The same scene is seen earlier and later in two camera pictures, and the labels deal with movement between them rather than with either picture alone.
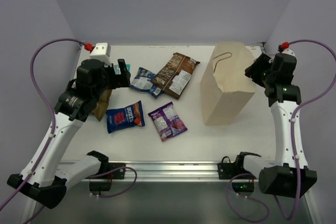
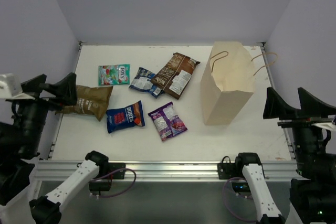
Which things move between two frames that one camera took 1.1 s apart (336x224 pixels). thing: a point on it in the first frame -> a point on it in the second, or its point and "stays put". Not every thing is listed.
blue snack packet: (142, 81) stays put
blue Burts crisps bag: (121, 118) stays put
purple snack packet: (167, 123) stays put
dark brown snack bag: (173, 79) stays put
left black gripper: (118, 75) -> (37, 102)
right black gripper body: (258, 70) -> (310, 140)
